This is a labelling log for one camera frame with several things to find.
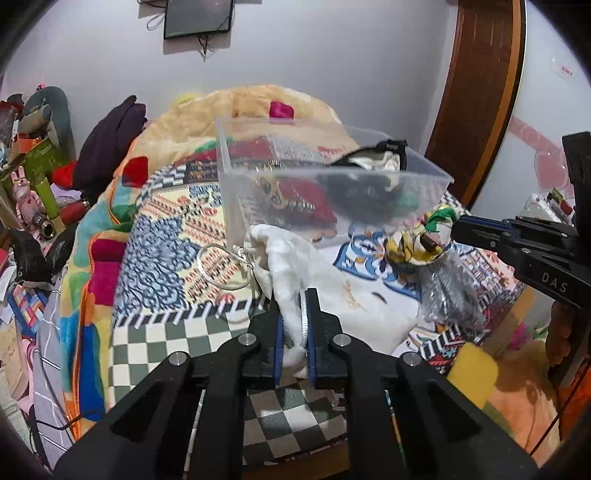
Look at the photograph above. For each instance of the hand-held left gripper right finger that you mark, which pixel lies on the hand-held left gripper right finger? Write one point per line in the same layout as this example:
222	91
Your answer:
310	355

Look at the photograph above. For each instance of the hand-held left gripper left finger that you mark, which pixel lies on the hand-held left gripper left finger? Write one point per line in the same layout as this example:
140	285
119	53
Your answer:
277	350

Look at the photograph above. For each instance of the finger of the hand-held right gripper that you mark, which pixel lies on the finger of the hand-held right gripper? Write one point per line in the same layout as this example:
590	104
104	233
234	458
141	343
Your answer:
485	223
475	237

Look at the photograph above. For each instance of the silver plastic bag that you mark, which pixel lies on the silver plastic bag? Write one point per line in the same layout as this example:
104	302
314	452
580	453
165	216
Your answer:
450	290

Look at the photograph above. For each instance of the yellow floral scarf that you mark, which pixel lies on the yellow floral scarf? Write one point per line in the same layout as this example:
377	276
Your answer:
408	244

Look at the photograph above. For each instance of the clear plastic storage box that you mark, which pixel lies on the clear plastic storage box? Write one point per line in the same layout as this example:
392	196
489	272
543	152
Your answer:
240	152

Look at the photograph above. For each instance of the person's right hand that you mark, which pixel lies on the person's right hand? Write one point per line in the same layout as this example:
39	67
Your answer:
559	337

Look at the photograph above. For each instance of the green cloth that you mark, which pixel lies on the green cloth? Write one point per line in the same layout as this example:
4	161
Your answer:
413	202

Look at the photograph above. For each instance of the black fuzzy cloth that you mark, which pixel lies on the black fuzzy cloth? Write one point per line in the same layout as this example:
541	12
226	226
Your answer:
360	194

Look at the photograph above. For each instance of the cream satin cloth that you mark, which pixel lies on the cream satin cloth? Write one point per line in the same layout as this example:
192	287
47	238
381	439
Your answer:
374	162

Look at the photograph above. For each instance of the wooden door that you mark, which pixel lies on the wooden door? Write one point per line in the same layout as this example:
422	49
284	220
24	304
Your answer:
480	92

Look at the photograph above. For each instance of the yellow sponge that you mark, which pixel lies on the yellow sponge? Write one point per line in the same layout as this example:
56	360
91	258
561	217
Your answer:
472	371

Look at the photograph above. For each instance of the orange plush blanket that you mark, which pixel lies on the orange plush blanket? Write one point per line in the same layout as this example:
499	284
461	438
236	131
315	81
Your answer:
521	383

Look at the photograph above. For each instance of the red cloth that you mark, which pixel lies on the red cloth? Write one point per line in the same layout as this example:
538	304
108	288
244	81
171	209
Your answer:
309	201

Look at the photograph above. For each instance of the patterned printed blanket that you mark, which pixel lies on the patterned printed blanket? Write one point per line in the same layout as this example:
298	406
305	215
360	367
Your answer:
161	240

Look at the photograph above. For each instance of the colourful fleece blanket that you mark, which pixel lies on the colourful fleece blanket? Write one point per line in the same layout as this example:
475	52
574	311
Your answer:
87	286

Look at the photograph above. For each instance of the pink cloth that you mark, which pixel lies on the pink cloth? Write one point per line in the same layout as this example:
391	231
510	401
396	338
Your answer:
281	110

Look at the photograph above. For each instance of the beige plush blanket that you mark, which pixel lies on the beige plush blanket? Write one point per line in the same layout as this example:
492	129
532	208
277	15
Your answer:
194	124

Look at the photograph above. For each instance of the black plastic bag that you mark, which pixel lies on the black plastic bag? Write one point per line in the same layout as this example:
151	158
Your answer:
39	254

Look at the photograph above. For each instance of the dark purple garment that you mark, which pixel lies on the dark purple garment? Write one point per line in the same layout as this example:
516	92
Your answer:
111	143

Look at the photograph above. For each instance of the green bottle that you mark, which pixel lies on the green bottle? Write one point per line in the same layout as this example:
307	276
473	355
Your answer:
47	198

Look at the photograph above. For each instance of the pink rabbit toy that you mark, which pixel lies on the pink rabbit toy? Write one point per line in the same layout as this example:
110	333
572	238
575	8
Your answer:
25	196

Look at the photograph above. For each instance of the green cardboard box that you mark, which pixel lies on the green cardboard box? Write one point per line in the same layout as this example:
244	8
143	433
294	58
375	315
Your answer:
41	154

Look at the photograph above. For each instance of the grey plush toy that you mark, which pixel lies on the grey plush toy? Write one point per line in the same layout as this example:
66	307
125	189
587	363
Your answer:
51	113

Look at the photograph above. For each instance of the pink wall sticker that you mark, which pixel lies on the pink wall sticker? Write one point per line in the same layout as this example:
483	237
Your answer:
540	152

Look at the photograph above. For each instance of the black wall screen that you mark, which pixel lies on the black wall screen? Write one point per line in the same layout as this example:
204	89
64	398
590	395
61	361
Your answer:
198	16

